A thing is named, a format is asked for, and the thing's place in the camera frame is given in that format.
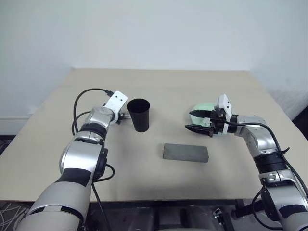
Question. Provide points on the light green plate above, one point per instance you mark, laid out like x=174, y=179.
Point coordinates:
x=203, y=106

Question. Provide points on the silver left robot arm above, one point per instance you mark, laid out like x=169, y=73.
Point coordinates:
x=79, y=156

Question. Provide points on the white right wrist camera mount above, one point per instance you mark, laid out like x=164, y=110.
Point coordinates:
x=225, y=103

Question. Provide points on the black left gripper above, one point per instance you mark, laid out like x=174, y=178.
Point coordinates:
x=122, y=117

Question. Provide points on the grey glasses case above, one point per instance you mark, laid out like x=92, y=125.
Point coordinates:
x=184, y=154

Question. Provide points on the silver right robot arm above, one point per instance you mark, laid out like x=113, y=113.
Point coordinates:
x=260, y=139

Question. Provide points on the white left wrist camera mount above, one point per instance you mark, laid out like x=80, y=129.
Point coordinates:
x=116, y=101

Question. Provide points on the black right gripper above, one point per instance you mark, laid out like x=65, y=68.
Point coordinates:
x=216, y=124

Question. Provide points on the black plastic cup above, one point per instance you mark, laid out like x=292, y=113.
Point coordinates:
x=142, y=120

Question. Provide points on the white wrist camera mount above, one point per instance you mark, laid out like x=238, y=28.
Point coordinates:
x=225, y=103
x=116, y=101

